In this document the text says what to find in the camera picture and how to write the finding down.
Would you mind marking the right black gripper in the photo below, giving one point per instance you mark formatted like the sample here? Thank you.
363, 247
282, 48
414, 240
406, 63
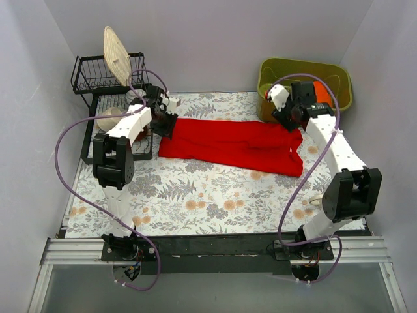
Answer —
286, 118

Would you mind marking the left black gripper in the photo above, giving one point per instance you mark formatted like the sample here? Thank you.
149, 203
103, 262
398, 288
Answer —
167, 122

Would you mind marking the red t shirt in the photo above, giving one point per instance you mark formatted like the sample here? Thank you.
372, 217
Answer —
253, 145

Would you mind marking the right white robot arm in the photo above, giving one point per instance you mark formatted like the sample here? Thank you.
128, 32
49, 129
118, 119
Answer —
353, 191

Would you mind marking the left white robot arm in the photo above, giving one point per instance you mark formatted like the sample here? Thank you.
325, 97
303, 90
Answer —
113, 162

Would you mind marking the red bowl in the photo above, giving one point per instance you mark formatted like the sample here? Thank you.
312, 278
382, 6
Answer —
143, 134

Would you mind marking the orange t shirt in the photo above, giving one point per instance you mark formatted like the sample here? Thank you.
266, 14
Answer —
322, 95

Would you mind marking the blue white ceramic bowl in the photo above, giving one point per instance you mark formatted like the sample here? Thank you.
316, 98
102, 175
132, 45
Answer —
131, 95

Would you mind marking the green plastic bin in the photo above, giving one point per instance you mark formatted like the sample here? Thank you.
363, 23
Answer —
274, 68

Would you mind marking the cream ceramic cup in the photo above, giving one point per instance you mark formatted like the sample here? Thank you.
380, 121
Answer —
112, 115

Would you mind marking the floral table mat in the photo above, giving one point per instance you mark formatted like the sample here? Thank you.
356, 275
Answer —
190, 197

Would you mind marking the cream woven plate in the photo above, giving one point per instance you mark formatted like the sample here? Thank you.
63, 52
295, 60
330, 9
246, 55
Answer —
116, 57

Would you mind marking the green inside mug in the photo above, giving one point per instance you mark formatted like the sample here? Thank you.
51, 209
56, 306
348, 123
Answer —
316, 200

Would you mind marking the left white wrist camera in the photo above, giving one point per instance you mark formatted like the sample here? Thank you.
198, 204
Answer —
171, 104

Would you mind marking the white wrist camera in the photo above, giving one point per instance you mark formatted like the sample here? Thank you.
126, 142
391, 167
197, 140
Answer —
171, 104
277, 95

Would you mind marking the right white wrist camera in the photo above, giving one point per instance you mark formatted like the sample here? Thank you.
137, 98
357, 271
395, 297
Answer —
277, 95

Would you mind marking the black wire dish rack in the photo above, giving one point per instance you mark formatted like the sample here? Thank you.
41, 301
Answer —
91, 76

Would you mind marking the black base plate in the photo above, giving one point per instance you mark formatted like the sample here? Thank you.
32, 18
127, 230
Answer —
226, 253

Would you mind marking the aluminium rail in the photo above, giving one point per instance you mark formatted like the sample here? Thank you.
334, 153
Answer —
370, 249

